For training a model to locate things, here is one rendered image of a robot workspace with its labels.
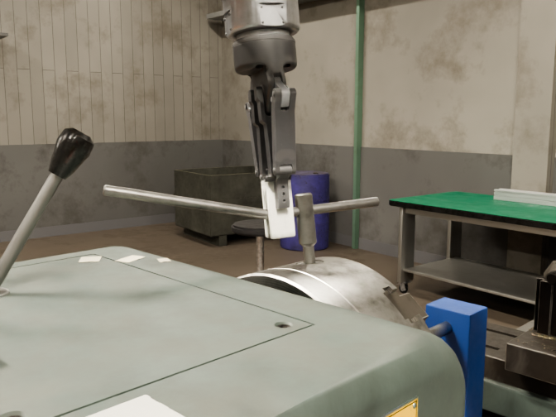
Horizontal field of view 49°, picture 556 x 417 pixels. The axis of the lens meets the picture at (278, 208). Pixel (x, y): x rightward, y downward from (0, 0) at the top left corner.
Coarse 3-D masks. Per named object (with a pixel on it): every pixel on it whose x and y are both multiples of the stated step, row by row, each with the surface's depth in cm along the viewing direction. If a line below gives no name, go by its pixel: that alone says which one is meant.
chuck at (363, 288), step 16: (304, 272) 70; (320, 272) 70; (336, 272) 71; (352, 272) 71; (368, 272) 72; (336, 288) 67; (352, 288) 68; (368, 288) 69; (384, 288) 70; (352, 304) 65; (368, 304) 66; (384, 304) 67; (400, 320) 67; (416, 320) 69
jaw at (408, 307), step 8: (392, 296) 71; (400, 296) 74; (408, 296) 74; (400, 304) 70; (408, 304) 73; (416, 304) 74; (400, 312) 69; (408, 312) 70; (416, 312) 73; (424, 312) 74
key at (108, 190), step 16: (112, 192) 67; (128, 192) 67; (144, 192) 68; (208, 208) 70; (224, 208) 71; (240, 208) 71; (256, 208) 72; (320, 208) 74; (336, 208) 75; (352, 208) 76
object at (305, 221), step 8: (296, 200) 74; (304, 200) 73; (312, 200) 74; (304, 208) 73; (312, 208) 74; (304, 216) 73; (312, 216) 74; (304, 224) 73; (312, 224) 74; (304, 232) 74; (312, 232) 74; (304, 240) 74; (312, 240) 74; (304, 248) 74; (312, 248) 74; (304, 256) 74; (312, 256) 74
